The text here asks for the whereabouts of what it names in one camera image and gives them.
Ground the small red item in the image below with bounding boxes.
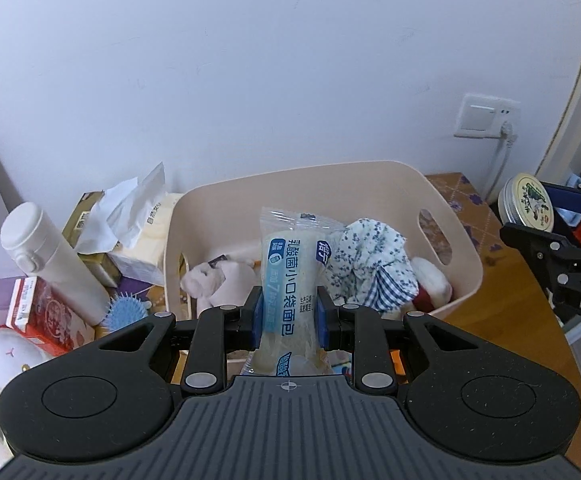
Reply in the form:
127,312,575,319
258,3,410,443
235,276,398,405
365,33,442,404
413,285,437,312

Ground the floral patterned table mat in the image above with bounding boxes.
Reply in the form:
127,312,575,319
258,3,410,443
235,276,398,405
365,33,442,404
425,172,506,267

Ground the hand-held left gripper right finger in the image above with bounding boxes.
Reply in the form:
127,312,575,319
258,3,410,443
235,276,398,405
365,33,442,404
317,287,487,402

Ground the soft pack of tissues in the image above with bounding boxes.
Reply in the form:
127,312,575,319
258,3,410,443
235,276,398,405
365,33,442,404
74,161,184,289

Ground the beige plastic storage basket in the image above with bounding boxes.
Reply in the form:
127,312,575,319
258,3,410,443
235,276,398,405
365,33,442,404
163,161,484,327

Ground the white fluffy plush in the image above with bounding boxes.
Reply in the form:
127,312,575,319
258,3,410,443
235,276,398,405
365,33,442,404
409,256,454,311

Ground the gold tissue box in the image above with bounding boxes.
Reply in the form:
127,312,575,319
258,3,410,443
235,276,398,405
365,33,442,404
62,191,121,288

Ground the white thermos bottle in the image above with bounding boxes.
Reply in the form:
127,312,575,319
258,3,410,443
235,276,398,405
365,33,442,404
0,202,112,327

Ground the red and white carton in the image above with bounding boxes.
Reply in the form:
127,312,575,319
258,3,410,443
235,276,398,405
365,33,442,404
6,276,96,357

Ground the white wall switch socket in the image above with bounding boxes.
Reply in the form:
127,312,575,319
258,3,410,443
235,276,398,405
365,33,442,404
453,92,522,141

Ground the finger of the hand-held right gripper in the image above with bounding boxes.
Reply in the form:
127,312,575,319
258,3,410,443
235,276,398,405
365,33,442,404
538,172,581,227
499,222,581,287

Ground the round metal tin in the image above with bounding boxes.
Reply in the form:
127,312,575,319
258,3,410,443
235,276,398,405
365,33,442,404
499,173,554,234

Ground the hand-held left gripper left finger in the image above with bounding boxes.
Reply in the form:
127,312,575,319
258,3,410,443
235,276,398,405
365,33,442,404
93,287,264,402

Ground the white plug with cable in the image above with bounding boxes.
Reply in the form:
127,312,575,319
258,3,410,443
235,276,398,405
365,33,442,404
487,120,519,207

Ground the blue floral cloth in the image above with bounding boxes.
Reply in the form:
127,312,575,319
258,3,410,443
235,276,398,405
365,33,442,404
323,218,420,314

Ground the blue hairbrush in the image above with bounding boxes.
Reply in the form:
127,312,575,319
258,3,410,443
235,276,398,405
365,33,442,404
104,291,150,332

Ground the white bunny plush toy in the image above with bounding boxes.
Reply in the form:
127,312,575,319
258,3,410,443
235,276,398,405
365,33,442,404
0,329,54,461

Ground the clear bread packet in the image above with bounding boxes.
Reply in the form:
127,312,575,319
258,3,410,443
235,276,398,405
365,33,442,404
240,206,345,379

